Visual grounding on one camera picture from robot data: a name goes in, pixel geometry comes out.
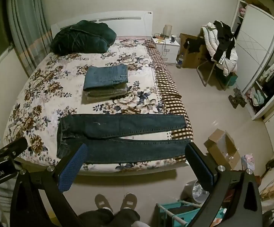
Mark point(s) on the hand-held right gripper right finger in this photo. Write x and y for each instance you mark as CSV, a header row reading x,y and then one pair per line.
x,y
198,165

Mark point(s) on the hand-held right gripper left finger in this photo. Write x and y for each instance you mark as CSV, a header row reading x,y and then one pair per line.
x,y
72,167

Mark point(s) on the dark blue jeans pants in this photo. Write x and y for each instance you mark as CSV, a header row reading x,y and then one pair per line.
x,y
127,125

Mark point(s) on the folded olive pants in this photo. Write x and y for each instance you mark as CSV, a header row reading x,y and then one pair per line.
x,y
103,94

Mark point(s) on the black striped track pants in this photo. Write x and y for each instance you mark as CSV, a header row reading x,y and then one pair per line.
x,y
224,42

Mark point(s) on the silver trash bin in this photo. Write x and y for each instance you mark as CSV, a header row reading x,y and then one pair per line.
x,y
189,189

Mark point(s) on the open small cardboard box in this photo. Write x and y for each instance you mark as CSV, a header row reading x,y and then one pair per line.
x,y
219,144

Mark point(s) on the person's left shoe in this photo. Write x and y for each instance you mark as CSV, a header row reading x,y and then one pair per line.
x,y
103,202

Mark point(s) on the person's shoe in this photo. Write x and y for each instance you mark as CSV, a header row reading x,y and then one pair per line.
x,y
129,201
103,202

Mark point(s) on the pink printed bag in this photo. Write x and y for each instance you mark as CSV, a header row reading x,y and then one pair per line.
x,y
248,162

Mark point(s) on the teal storage rack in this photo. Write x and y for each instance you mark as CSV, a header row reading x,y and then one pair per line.
x,y
165,205

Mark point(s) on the person's legs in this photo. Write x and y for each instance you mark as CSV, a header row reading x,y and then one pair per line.
x,y
103,218

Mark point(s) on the person's right shoe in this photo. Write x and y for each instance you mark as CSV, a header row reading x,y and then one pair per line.
x,y
129,201

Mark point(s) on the bed with floral cover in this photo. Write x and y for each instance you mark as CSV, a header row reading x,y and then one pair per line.
x,y
44,87

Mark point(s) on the pair of dark shoes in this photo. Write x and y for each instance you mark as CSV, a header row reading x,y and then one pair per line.
x,y
237,98

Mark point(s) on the brown checkered bed sheet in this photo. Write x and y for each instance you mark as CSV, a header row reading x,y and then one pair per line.
x,y
165,87

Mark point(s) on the metal folding chair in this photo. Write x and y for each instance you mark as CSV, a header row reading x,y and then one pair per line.
x,y
200,76

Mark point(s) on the folded pastel clothes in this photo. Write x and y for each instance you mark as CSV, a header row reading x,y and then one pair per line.
x,y
259,98

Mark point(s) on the green storage box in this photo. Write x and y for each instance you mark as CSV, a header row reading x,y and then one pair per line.
x,y
231,79

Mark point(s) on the folded light blue jeans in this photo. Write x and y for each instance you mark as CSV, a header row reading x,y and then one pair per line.
x,y
106,75

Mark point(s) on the plastic water bottle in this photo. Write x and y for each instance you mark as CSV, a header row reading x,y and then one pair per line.
x,y
180,61

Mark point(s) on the large brown cardboard box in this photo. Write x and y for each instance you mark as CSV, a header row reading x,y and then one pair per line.
x,y
191,59

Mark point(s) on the white nightstand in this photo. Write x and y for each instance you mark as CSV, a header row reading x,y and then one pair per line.
x,y
171,52

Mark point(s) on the grey-green curtain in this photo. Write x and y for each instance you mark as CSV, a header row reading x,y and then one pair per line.
x,y
25,28

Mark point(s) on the black garment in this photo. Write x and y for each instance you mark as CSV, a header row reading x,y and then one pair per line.
x,y
194,45

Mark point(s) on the chair piled with jackets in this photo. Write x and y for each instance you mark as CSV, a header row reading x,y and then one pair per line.
x,y
210,42

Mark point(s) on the dark green quilt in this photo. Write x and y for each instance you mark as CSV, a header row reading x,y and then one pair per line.
x,y
80,37

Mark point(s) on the dark cup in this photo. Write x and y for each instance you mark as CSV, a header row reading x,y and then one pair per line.
x,y
173,39

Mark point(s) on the white wardrobe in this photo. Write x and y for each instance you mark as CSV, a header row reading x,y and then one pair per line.
x,y
255,40

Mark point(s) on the beige table lamp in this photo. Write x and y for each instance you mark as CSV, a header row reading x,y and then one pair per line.
x,y
168,31

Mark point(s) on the white bed headboard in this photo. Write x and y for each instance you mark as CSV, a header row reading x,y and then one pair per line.
x,y
127,26

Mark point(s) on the pink folded cloth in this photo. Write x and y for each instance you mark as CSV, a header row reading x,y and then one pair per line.
x,y
242,11

